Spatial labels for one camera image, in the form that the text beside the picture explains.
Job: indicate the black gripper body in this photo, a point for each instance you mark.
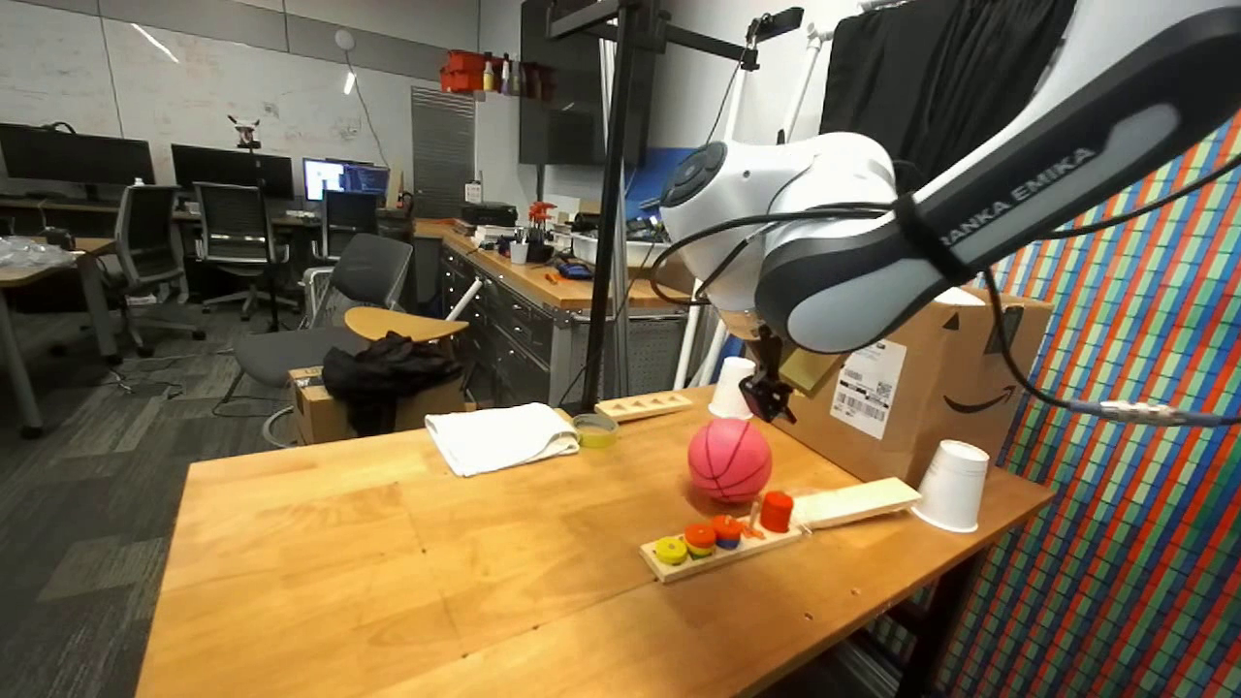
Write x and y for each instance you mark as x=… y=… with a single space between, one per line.
x=764 y=357

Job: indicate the pink basketball toy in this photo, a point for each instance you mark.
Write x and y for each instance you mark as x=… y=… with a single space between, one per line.
x=732 y=463

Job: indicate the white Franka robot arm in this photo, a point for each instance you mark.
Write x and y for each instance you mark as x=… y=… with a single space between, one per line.
x=827 y=205

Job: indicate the tan block with green ends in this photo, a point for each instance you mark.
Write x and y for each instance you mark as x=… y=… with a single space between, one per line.
x=806 y=370

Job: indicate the red cylinder block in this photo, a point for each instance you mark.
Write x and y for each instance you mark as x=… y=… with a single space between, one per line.
x=777 y=509

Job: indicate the pale wooden strip with holes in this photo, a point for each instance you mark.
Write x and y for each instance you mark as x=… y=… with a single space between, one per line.
x=640 y=410

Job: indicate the small yellow-green bowl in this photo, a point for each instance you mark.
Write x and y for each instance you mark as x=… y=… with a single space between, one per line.
x=600 y=430

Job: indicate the large cardboard shipping box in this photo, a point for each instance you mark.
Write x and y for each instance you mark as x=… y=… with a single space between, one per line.
x=964 y=389

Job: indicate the blue board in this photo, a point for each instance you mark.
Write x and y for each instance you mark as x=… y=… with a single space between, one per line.
x=650 y=178

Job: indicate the wooden counter with drawers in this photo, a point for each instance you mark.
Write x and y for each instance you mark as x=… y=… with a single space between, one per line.
x=516 y=323

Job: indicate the white folded cloth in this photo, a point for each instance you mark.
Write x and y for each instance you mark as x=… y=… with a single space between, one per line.
x=498 y=434

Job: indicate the black curtain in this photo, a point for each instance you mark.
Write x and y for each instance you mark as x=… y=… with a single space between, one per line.
x=944 y=63

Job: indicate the round wooden stool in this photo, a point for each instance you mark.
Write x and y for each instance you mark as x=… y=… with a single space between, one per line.
x=401 y=323

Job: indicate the black office chair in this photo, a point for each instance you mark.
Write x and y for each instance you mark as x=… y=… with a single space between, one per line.
x=147 y=238
x=351 y=217
x=233 y=225
x=388 y=370

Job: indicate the colourful woven backdrop cloth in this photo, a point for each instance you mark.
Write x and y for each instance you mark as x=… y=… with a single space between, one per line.
x=1137 y=544

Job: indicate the grey door panel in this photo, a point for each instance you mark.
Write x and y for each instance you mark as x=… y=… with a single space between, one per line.
x=443 y=150

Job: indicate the wooden work table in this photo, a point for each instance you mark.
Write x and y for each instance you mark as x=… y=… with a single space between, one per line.
x=388 y=557

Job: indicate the grey office chair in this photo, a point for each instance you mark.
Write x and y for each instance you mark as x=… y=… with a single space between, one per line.
x=368 y=274

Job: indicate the red storage box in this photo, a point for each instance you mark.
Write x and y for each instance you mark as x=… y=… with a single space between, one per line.
x=461 y=70

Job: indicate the small cardboard floor box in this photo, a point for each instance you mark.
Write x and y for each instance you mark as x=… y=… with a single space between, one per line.
x=311 y=410

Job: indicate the lit blue computer monitor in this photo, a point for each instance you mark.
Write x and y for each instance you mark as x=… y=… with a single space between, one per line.
x=341 y=178

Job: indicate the dark computer monitor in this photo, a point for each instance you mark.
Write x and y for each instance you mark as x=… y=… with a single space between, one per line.
x=233 y=169

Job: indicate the office desk with clutter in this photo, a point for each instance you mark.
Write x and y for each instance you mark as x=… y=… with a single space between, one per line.
x=96 y=245

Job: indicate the wide dark monitor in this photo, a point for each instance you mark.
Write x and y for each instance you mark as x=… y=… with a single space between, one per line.
x=71 y=156

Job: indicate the black camera stand pole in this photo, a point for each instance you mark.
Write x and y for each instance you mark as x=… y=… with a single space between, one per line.
x=605 y=257

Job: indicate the dark wall panel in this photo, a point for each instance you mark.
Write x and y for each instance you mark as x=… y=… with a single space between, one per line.
x=558 y=121

